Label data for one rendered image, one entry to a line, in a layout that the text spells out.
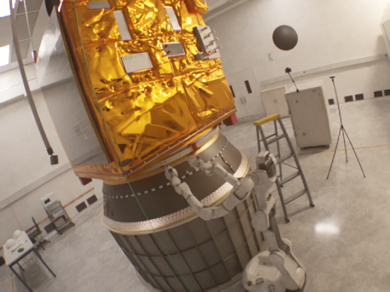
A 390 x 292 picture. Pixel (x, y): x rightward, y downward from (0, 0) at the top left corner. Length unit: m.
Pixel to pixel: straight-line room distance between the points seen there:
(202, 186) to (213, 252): 0.78
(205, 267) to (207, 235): 0.46
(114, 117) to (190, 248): 1.48
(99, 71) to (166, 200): 1.32
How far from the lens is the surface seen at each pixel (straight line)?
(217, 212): 1.45
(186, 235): 2.17
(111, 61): 1.84
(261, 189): 1.54
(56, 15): 2.06
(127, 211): 2.29
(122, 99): 1.77
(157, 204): 2.09
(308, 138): 5.39
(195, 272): 2.55
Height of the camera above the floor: 2.22
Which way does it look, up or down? 14 degrees down
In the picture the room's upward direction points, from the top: 21 degrees counter-clockwise
